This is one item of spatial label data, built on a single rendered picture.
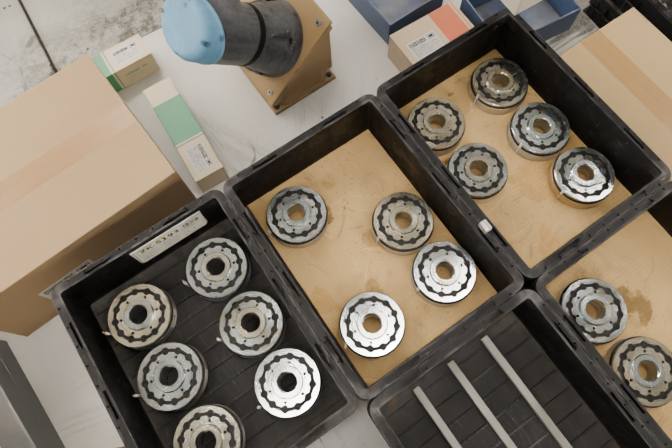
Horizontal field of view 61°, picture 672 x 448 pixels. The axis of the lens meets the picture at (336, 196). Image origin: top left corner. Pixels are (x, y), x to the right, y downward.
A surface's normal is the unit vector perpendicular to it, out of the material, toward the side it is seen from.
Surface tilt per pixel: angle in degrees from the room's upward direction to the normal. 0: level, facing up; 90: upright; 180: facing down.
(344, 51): 0
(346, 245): 0
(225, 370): 0
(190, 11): 49
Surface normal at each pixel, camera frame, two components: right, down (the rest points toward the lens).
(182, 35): -0.56, 0.26
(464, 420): -0.03, -0.34
